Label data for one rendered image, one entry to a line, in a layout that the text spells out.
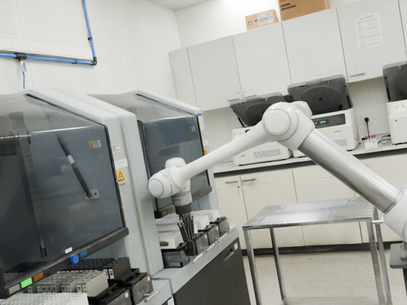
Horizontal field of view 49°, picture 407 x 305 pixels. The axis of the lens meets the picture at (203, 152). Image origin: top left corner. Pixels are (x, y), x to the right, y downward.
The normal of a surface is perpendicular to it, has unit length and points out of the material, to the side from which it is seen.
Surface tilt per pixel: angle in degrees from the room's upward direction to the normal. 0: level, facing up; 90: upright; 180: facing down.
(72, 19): 90
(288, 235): 90
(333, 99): 142
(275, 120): 86
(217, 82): 90
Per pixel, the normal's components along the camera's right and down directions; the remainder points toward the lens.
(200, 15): -0.39, 0.12
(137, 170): 0.90, -0.14
